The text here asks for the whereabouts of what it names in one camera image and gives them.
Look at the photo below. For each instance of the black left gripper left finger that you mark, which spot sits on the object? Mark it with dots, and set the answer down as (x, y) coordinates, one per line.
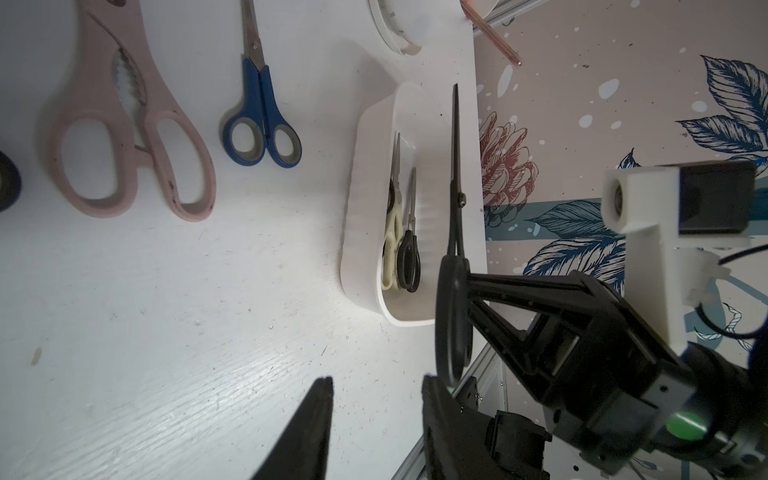
(302, 450)

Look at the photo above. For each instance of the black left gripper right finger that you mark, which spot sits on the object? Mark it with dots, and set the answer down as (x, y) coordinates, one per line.
(461, 443)

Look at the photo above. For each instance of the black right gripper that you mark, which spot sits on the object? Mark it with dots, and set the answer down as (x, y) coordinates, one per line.
(606, 380)

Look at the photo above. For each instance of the black handled scissors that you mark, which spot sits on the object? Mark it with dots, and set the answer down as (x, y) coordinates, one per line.
(453, 329)

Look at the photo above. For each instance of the blue handled scissors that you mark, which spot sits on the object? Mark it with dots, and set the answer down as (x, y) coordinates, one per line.
(260, 111)

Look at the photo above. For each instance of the pink kitchen scissors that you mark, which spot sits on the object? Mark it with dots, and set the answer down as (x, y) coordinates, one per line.
(119, 85)

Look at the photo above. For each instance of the yellow handled scissors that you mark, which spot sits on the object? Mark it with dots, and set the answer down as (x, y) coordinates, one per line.
(11, 182)

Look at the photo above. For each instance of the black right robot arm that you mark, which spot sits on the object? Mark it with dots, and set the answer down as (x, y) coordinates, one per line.
(722, 427)

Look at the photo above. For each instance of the black scissors in box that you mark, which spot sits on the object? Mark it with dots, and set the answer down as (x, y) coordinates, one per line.
(408, 266)

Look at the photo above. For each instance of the white plastic storage box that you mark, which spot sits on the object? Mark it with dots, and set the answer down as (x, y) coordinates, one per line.
(401, 166)

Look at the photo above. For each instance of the white round container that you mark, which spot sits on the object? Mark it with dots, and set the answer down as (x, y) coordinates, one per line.
(407, 26)

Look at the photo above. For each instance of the white handled scissors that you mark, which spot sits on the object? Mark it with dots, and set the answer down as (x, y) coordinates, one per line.
(393, 228)

